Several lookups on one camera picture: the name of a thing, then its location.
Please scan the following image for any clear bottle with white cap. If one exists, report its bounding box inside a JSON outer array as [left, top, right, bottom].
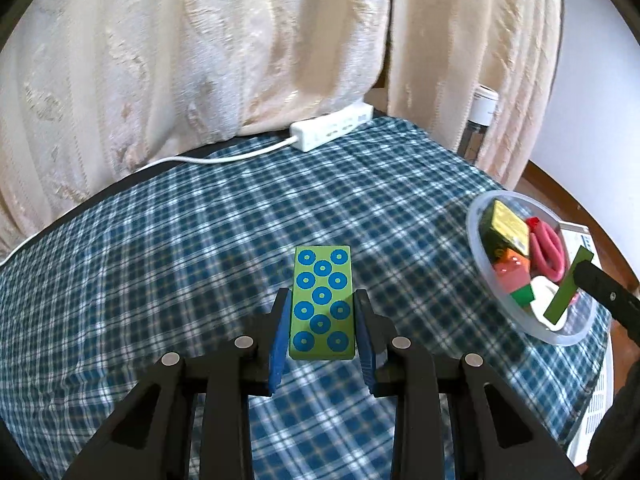
[[465, 85, 499, 161]]

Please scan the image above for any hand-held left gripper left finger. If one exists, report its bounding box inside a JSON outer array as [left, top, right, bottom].
[[62, 287, 293, 480]]

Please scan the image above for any plain green toy block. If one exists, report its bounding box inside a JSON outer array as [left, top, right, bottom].
[[542, 246, 595, 326]]

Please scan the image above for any beige patterned curtain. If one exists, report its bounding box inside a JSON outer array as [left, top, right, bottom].
[[387, 0, 563, 193], [0, 0, 396, 261]]

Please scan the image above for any green block with blue dots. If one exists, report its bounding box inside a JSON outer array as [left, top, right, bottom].
[[289, 245, 357, 361]]

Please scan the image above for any white power cable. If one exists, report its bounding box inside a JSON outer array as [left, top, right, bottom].
[[0, 137, 298, 266]]

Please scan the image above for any blue plaid tablecloth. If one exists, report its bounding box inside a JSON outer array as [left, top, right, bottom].
[[0, 116, 613, 480]]

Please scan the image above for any clear plastic bowl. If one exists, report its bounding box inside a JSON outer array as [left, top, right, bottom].
[[465, 190, 598, 347]]

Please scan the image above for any orange toy block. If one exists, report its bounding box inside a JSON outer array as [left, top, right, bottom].
[[492, 247, 530, 267]]

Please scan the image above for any green box with yellow label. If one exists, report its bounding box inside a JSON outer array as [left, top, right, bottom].
[[480, 199, 532, 256]]

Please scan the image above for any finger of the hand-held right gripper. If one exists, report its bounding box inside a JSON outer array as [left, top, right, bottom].
[[571, 261, 640, 348]]

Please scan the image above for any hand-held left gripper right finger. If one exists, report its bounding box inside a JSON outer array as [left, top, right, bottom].
[[354, 289, 583, 480]]

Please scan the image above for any white power strip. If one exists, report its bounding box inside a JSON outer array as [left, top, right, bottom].
[[290, 102, 375, 152]]

